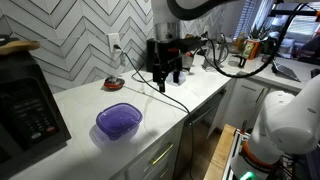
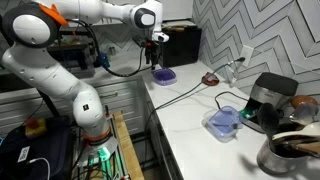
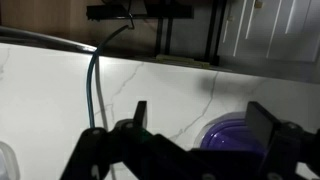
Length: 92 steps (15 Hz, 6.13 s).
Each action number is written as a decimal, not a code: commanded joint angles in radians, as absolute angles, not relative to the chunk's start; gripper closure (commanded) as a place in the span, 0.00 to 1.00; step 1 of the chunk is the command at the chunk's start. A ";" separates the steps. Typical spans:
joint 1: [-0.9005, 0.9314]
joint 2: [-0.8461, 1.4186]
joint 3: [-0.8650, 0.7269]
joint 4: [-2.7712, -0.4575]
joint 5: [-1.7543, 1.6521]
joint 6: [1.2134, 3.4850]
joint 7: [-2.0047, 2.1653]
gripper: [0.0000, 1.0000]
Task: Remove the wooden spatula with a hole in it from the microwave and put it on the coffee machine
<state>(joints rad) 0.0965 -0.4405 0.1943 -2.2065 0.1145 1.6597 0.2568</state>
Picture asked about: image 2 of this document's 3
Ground black microwave oven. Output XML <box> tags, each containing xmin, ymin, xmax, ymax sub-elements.
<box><xmin>158</xmin><ymin>26</ymin><xmax>202</xmax><ymax>68</ymax></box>

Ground steel utensil holder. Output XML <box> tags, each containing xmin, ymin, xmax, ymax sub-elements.
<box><xmin>256</xmin><ymin>129</ymin><xmax>309</xmax><ymax>175</ymax></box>

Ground red round jar lid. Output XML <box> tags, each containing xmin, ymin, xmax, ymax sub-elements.
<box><xmin>202</xmin><ymin>72</ymin><xmax>220</xmax><ymax>86</ymax></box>

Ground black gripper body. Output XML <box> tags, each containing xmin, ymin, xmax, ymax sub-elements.
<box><xmin>145</xmin><ymin>40</ymin><xmax>159</xmax><ymax>64</ymax></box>

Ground wooden board on cart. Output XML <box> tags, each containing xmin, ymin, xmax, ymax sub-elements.
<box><xmin>113</xmin><ymin>111</ymin><xmax>145</xmax><ymax>180</ymax></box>

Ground brown round utensil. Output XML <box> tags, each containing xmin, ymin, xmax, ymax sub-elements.
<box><xmin>291</xmin><ymin>95</ymin><xmax>318</xmax><ymax>109</ymax></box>

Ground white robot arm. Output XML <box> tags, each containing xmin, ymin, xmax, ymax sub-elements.
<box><xmin>1</xmin><ymin>0</ymin><xmax>169</xmax><ymax>142</ymax></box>

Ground red emergency stop button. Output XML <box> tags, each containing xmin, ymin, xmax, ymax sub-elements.
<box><xmin>25</xmin><ymin>118</ymin><xmax>47</xmax><ymax>139</ymax></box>

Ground purple plastic container near microwave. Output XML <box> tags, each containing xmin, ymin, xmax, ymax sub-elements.
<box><xmin>152</xmin><ymin>69</ymin><xmax>177</xmax><ymax>86</ymax></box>

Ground black silver coffee maker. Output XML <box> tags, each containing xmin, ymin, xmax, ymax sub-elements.
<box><xmin>241</xmin><ymin>72</ymin><xmax>298</xmax><ymax>133</ymax></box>

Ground white ladle utensil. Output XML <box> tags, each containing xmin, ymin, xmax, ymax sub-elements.
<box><xmin>272</xmin><ymin>122</ymin><xmax>320</xmax><ymax>140</ymax></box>

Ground black bag with label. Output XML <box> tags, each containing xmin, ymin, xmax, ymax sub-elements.
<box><xmin>0</xmin><ymin>116</ymin><xmax>73</xmax><ymax>180</ymax></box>

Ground white wall outlet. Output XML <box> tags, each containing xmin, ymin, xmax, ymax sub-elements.
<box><xmin>240</xmin><ymin>45</ymin><xmax>254</xmax><ymax>67</ymax></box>

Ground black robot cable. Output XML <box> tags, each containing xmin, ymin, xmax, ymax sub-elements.
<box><xmin>64</xmin><ymin>18</ymin><xmax>154</xmax><ymax>78</ymax></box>

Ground black spoon utensil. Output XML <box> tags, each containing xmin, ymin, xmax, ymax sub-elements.
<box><xmin>257</xmin><ymin>103</ymin><xmax>279</xmax><ymax>140</ymax></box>

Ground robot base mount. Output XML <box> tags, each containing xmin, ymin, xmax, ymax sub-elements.
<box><xmin>77</xmin><ymin>136</ymin><xmax>118</xmax><ymax>167</ymax></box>

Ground purple lidded container by coffeemaker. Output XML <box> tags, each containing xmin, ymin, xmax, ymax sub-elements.
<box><xmin>201</xmin><ymin>106</ymin><xmax>244</xmax><ymax>143</ymax></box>

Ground black power cable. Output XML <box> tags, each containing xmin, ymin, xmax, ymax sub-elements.
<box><xmin>143</xmin><ymin>57</ymin><xmax>246</xmax><ymax>161</ymax></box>

